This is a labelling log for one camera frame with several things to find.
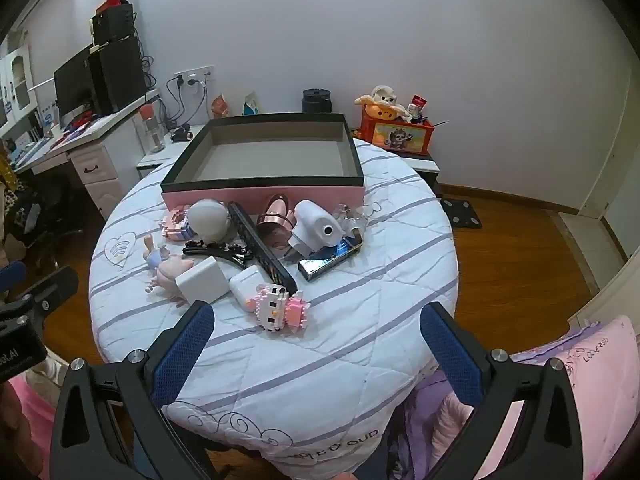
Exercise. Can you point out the clear glass perfume bottle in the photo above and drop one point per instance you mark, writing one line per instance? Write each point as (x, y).
(350, 220)

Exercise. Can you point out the yellow white plush toy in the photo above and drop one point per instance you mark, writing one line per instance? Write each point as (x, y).
(382, 105)

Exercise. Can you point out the black comb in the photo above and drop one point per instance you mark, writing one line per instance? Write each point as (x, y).
(260, 252)

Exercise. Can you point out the pink round block toy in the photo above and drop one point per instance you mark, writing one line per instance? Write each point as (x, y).
(175, 225)

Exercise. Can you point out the pink purple blanket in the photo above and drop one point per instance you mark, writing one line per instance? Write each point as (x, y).
(600, 360)

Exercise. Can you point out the blue white small box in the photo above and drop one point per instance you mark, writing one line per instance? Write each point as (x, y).
(49, 121)

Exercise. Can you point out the white handheld device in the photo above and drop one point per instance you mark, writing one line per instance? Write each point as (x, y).
(312, 220)

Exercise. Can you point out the white earbuds case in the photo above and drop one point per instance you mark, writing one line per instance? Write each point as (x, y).
(246, 285)

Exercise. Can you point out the black computer tower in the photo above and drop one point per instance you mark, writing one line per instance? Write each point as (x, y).
(117, 75)

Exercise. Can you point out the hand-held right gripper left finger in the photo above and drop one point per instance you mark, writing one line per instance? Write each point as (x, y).
(182, 355)

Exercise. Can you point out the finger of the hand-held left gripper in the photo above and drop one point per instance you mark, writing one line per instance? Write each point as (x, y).
(11, 280)
(52, 287)

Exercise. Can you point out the orange storage box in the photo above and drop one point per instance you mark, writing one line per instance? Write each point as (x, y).
(400, 135)

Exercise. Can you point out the pink white block cat toy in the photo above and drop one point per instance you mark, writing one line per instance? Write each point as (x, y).
(280, 310)

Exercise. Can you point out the pink bottle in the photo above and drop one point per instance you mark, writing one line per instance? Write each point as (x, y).
(151, 130)

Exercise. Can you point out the black kettle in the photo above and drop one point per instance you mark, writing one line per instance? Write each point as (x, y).
(316, 101)

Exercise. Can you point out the black computer monitor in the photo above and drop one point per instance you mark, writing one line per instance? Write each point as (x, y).
(72, 82)

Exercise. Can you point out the pink box with black rim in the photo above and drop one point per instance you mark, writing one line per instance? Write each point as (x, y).
(260, 195)

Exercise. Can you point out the white wall socket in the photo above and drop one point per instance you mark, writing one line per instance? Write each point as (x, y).
(192, 77)

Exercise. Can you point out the small black camera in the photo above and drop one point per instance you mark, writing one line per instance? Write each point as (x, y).
(181, 135)

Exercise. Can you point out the white desk with drawers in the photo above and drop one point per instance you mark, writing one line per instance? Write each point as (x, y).
(107, 127)

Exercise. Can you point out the white charger adapter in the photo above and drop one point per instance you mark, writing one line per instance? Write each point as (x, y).
(202, 280)

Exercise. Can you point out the baby doll figure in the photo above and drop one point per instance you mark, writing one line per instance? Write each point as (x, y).
(167, 270)

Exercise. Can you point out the white round figurine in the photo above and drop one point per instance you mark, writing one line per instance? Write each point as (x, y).
(207, 217)

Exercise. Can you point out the white glass door cabinet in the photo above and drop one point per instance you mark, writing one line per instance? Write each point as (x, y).
(20, 75)

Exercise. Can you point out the black bathroom scale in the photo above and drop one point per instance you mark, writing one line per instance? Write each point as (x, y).
(462, 212)

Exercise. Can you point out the black office chair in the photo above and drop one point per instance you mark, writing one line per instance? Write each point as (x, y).
(50, 200)

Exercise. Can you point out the blue mirrored rectangular case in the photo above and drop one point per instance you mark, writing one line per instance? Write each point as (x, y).
(325, 262)

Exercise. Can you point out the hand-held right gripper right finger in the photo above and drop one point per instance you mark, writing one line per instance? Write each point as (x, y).
(450, 355)

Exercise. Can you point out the rose gold cylinder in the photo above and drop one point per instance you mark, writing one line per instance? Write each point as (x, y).
(275, 215)

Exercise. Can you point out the blue white snack bag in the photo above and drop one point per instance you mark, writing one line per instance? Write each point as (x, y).
(251, 105)

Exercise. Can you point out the red white card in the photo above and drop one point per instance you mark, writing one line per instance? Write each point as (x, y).
(419, 102)

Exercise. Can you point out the orange snack bag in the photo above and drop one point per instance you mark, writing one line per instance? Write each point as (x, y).
(220, 107)

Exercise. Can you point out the black hair clip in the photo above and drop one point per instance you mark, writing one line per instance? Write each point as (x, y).
(215, 251)

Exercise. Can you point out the white striped quilt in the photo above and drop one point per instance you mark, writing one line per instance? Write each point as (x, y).
(325, 360)

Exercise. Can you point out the yellow patterned scarf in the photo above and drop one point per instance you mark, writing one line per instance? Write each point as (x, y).
(7, 170)

